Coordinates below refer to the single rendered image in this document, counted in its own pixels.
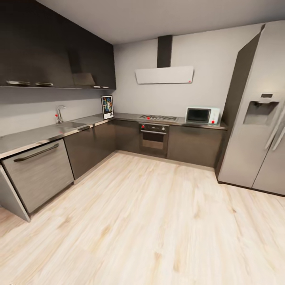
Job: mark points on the fridge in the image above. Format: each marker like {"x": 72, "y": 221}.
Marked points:
{"x": 253, "y": 153}

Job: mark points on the poster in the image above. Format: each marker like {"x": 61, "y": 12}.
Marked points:
{"x": 107, "y": 106}

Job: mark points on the drop in sink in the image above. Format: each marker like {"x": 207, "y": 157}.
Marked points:
{"x": 76, "y": 123}

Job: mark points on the dishwasher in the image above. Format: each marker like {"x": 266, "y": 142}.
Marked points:
{"x": 39, "y": 174}

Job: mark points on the burner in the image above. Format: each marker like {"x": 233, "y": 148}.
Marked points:
{"x": 160, "y": 118}

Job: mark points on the oven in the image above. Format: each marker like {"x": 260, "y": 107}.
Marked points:
{"x": 153, "y": 137}

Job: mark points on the range hood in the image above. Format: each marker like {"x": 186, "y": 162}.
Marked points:
{"x": 164, "y": 73}

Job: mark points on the microwave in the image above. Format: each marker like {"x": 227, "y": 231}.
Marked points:
{"x": 202, "y": 114}

